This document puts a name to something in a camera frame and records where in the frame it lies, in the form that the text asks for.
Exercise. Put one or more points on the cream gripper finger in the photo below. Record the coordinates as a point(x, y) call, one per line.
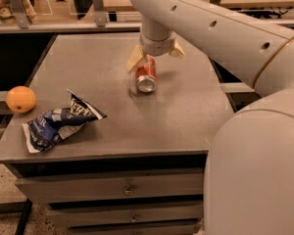
point(136, 58)
point(176, 51)

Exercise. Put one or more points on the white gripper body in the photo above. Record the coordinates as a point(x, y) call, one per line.
point(157, 47)

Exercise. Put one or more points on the red coke can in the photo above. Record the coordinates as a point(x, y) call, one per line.
point(146, 77)

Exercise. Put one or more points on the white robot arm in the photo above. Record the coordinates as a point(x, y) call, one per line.
point(249, 174)

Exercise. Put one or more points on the grey drawer cabinet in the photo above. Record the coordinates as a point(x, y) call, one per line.
point(155, 142)

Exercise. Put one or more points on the blue crumpled chip bag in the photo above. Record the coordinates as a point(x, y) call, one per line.
point(52, 127)

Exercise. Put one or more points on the orange fruit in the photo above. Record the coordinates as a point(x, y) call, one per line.
point(21, 99)

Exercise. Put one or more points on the metal railing post middle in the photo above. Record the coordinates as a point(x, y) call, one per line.
point(99, 13)

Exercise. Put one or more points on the metal railing post left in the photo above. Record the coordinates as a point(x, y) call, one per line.
point(20, 14)

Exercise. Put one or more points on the top drawer metal handle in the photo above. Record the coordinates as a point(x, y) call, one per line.
point(128, 190)

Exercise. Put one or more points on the drawer metal handle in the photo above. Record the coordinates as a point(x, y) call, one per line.
point(134, 218)
point(128, 190)

